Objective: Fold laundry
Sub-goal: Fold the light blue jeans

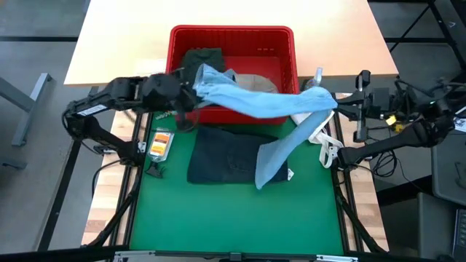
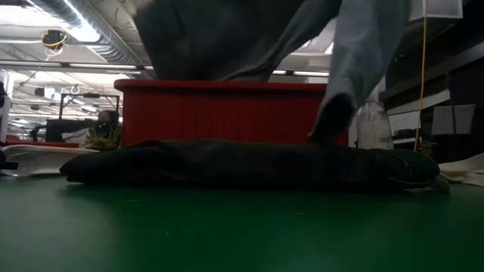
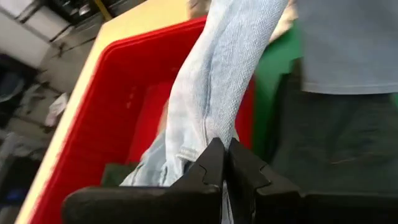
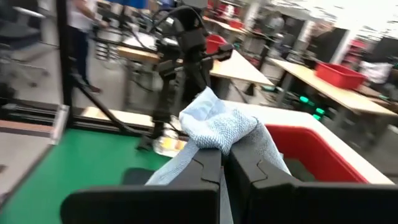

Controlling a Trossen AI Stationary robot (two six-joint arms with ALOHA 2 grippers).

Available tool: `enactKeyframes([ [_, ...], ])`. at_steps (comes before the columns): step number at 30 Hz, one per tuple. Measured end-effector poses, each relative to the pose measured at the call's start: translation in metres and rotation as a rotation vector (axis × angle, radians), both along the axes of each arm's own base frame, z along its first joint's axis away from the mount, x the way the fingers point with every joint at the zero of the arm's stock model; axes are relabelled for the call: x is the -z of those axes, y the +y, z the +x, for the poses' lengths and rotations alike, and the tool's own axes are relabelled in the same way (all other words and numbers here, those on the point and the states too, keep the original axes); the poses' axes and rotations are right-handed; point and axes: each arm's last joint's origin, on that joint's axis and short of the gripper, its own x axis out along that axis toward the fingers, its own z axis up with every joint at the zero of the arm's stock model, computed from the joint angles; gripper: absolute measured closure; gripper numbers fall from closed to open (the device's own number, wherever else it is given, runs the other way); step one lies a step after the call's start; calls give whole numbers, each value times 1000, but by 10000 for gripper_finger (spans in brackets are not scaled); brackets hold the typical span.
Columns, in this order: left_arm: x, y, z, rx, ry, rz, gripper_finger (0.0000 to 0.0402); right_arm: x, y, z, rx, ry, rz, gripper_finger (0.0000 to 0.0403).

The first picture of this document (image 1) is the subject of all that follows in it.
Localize black metal desk frame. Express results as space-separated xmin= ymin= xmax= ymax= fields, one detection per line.
xmin=384 ymin=0 xmax=466 ymax=100

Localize black table base bar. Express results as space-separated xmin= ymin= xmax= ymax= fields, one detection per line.
xmin=37 ymin=86 xmax=100 ymax=253

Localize dark green garment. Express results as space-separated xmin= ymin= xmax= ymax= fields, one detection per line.
xmin=181 ymin=47 xmax=226 ymax=83

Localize grey metal table leg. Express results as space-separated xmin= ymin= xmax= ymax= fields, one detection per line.
xmin=0 ymin=72 xmax=52 ymax=147

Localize light blue denim garment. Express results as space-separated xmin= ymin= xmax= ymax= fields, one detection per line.
xmin=191 ymin=63 xmax=339 ymax=191

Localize beige trousers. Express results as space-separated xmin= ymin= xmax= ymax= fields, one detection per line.
xmin=232 ymin=74 xmax=280 ymax=95

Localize red plastic laundry basket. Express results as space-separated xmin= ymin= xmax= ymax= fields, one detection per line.
xmin=166 ymin=24 xmax=300 ymax=126

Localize black metal rig frame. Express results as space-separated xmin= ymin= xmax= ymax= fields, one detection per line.
xmin=0 ymin=87 xmax=449 ymax=262

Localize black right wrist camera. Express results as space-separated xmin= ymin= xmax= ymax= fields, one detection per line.
xmin=355 ymin=69 xmax=372 ymax=90

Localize clear plastic spray bottle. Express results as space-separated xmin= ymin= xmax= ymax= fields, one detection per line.
xmin=304 ymin=67 xmax=325 ymax=91

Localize dark blue jeans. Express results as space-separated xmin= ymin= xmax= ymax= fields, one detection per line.
xmin=186 ymin=125 xmax=295 ymax=185

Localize white cloth tote bag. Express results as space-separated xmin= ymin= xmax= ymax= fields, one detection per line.
xmin=290 ymin=110 xmax=346 ymax=170

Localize light wood table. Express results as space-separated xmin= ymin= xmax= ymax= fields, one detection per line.
xmin=64 ymin=0 xmax=400 ymax=87

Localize grey plastic case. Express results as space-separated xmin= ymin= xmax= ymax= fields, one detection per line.
xmin=430 ymin=123 xmax=466 ymax=207

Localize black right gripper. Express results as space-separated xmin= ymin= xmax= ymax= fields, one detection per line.
xmin=335 ymin=87 xmax=392 ymax=143

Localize wipes packet with orange label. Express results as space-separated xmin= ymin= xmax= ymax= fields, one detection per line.
xmin=148 ymin=130 xmax=175 ymax=163

